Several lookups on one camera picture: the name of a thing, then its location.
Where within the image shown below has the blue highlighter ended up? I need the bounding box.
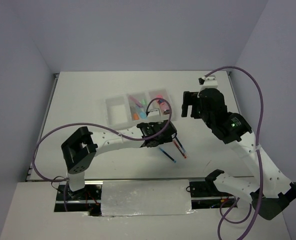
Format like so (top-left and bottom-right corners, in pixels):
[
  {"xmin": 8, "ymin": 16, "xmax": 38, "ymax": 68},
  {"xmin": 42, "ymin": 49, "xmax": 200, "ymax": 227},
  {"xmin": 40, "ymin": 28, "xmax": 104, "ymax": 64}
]
[{"xmin": 136, "ymin": 106, "xmax": 147, "ymax": 119}]

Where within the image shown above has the orange capped highlighter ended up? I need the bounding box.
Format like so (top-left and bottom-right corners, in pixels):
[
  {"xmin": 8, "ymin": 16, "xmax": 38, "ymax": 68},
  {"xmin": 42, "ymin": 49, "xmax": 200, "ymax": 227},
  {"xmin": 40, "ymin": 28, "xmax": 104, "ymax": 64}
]
[{"xmin": 130, "ymin": 106, "xmax": 140, "ymax": 121}]

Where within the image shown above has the pink capped glue bottle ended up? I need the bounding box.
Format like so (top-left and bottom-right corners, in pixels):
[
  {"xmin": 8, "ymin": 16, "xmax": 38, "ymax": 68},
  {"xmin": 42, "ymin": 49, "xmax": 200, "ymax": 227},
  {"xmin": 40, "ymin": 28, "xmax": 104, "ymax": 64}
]
[{"xmin": 156, "ymin": 94, "xmax": 171, "ymax": 115}]

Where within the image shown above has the green capped highlighter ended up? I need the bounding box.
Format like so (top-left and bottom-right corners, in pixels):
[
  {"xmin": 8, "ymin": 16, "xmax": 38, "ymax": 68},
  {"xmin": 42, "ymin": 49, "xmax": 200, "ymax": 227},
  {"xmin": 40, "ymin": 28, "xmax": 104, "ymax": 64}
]
[{"xmin": 140, "ymin": 98, "xmax": 147, "ymax": 107}]

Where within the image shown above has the purple highlighter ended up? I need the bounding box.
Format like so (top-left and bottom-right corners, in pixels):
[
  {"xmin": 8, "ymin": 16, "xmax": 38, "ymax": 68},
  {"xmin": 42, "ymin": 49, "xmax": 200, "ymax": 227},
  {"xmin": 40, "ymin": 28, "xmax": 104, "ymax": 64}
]
[{"xmin": 128, "ymin": 95, "xmax": 143, "ymax": 108}]

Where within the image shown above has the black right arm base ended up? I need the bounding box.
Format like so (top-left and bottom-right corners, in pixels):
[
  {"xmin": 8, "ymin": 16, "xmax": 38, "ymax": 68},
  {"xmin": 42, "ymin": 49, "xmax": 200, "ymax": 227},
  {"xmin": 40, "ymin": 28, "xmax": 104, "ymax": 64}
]
[{"xmin": 189, "ymin": 180, "xmax": 213, "ymax": 198}]

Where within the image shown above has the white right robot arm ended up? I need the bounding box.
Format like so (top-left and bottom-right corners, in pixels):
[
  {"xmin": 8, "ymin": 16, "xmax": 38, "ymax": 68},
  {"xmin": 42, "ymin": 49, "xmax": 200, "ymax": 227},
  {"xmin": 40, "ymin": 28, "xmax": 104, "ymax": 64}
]
[{"xmin": 181, "ymin": 88, "xmax": 296, "ymax": 220}]

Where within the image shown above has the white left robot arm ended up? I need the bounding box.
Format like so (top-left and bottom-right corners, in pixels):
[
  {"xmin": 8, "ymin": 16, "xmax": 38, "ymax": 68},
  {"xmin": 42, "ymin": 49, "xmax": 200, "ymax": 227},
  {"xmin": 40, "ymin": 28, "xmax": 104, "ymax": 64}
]
[{"xmin": 61, "ymin": 120, "xmax": 177, "ymax": 200}]

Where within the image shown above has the white three-compartment tray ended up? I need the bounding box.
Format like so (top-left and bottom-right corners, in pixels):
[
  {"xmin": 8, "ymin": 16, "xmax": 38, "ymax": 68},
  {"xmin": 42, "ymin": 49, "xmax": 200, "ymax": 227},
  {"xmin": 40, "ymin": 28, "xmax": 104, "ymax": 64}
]
[{"xmin": 104, "ymin": 88, "xmax": 173, "ymax": 130}]

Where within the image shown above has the dark blue pen refill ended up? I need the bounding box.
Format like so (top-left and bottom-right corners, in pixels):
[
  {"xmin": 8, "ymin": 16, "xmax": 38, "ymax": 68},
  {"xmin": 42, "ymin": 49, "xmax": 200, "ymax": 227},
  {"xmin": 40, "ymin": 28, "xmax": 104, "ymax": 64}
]
[{"xmin": 175, "ymin": 136, "xmax": 188, "ymax": 158}]

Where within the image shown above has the red pen refill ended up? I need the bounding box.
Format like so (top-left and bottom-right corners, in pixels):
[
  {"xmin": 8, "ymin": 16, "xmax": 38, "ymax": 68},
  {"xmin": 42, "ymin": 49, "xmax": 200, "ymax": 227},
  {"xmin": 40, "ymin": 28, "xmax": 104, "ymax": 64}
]
[{"xmin": 172, "ymin": 140, "xmax": 187, "ymax": 159}]

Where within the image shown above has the silver foil tape sheet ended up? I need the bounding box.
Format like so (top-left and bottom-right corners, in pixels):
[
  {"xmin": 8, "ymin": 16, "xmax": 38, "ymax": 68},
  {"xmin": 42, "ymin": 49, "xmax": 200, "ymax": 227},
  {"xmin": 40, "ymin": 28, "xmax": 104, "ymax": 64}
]
[{"xmin": 101, "ymin": 179, "xmax": 194, "ymax": 217}]

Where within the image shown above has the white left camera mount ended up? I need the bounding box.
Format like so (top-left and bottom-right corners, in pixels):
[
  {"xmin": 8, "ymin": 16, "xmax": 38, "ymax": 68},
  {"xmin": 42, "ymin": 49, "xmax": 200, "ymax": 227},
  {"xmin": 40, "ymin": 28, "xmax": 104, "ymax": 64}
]
[{"xmin": 146, "ymin": 108, "xmax": 161, "ymax": 123}]

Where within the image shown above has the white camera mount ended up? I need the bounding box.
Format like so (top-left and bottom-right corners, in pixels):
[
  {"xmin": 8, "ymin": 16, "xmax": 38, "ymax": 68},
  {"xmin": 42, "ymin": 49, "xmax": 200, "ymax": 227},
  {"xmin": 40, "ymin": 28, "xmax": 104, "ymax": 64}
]
[
  {"xmin": 146, "ymin": 108, "xmax": 161, "ymax": 123},
  {"xmin": 198, "ymin": 75, "xmax": 218, "ymax": 91}
]

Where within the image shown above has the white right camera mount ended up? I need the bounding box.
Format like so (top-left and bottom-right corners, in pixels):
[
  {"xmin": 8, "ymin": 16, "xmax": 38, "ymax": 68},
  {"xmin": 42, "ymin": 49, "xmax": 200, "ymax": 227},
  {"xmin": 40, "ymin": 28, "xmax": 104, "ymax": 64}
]
[{"xmin": 198, "ymin": 75, "xmax": 218, "ymax": 91}]

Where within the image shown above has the aluminium table edge rail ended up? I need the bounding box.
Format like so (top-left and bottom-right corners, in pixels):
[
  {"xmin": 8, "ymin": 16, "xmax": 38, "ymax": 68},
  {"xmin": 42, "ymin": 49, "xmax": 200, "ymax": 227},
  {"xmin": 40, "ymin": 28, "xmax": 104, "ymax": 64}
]
[{"xmin": 226, "ymin": 71, "xmax": 242, "ymax": 114}]

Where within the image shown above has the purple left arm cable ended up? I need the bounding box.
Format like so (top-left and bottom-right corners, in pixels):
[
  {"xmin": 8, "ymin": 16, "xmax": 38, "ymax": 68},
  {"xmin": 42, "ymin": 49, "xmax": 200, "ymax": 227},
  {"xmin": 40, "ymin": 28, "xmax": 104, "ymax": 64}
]
[{"xmin": 32, "ymin": 98, "xmax": 173, "ymax": 212}]

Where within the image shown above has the aluminium left table rail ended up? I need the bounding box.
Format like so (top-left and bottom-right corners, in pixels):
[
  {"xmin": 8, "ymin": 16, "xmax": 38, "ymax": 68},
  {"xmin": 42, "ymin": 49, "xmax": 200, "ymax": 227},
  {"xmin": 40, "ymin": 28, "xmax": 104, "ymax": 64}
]
[{"xmin": 25, "ymin": 73, "xmax": 60, "ymax": 182}]

